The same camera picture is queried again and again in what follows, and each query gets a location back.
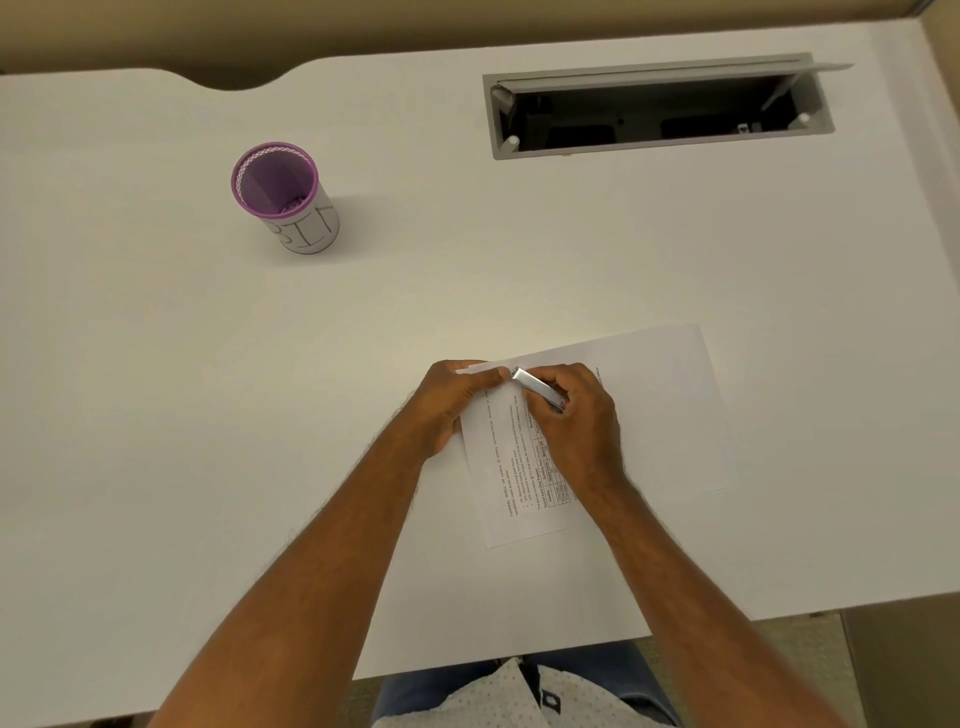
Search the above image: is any printed paper sheet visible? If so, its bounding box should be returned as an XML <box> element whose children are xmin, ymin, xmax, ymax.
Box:
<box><xmin>454</xmin><ymin>363</ymin><xmax>603</xmax><ymax>550</ymax></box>

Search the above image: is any grey desk cable box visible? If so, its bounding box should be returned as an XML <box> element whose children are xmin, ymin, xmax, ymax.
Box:
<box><xmin>482</xmin><ymin>52</ymin><xmax>836</xmax><ymax>161</ymax></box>

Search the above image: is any white dotted shirt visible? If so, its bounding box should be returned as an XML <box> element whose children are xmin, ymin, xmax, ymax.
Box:
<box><xmin>372</xmin><ymin>657</ymin><xmax>676</xmax><ymax>728</ymax></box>

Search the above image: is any person's left hand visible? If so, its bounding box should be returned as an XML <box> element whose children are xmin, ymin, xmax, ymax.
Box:
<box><xmin>408</xmin><ymin>359</ymin><xmax>512</xmax><ymax>463</ymax></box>

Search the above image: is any grey hinged cable box lid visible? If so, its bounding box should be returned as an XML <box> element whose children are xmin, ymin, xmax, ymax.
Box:
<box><xmin>491</xmin><ymin>63</ymin><xmax>856</xmax><ymax>96</ymax></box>

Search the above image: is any person's right forearm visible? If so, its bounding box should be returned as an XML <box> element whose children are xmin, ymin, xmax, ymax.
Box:
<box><xmin>576</xmin><ymin>474</ymin><xmax>852</xmax><ymax>728</ymax></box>

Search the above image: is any person's right hand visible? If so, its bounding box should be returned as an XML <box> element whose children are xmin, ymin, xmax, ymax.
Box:
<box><xmin>519</xmin><ymin>362</ymin><xmax>628</xmax><ymax>502</ymax></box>

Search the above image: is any blank white paper sheet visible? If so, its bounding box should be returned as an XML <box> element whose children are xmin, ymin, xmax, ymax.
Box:
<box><xmin>516</xmin><ymin>323</ymin><xmax>734</xmax><ymax>496</ymax></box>

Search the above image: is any person's left forearm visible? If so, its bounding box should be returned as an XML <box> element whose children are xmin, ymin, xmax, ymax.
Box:
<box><xmin>146</xmin><ymin>420</ymin><xmax>453</xmax><ymax>728</ymax></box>

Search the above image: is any purple mesh pen cup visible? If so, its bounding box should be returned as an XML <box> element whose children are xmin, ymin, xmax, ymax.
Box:
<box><xmin>230</xmin><ymin>141</ymin><xmax>341</xmax><ymax>256</ymax></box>

